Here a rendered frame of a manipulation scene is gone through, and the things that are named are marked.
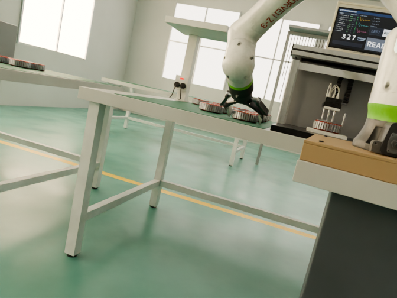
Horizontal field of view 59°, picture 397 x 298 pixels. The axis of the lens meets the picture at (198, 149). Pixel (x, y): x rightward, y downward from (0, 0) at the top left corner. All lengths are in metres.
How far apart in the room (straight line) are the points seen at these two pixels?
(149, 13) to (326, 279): 8.53
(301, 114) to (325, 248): 1.09
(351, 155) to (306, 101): 1.13
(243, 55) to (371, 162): 0.66
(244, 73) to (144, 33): 7.82
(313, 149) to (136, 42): 8.47
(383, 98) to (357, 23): 0.97
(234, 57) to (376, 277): 0.76
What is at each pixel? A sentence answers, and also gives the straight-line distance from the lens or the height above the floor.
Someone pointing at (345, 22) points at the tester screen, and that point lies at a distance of 1.69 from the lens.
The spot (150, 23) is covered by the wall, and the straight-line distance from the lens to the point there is 8.95.
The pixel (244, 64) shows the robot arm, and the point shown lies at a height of 0.94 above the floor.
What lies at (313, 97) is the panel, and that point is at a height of 0.92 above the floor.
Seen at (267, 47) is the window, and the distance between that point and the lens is 8.09.
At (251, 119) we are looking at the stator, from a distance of 1.48.
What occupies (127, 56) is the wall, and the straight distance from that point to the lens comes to 9.06.
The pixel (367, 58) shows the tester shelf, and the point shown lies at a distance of 1.65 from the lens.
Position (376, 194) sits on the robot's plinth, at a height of 0.73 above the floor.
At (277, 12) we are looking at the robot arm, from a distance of 1.17.
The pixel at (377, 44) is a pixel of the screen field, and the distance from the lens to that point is 1.69.
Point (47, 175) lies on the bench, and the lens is 2.18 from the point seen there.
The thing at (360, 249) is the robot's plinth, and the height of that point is 0.61.
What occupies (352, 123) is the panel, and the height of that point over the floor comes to 0.84.
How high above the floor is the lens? 0.82
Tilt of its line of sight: 9 degrees down
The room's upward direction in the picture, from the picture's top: 12 degrees clockwise
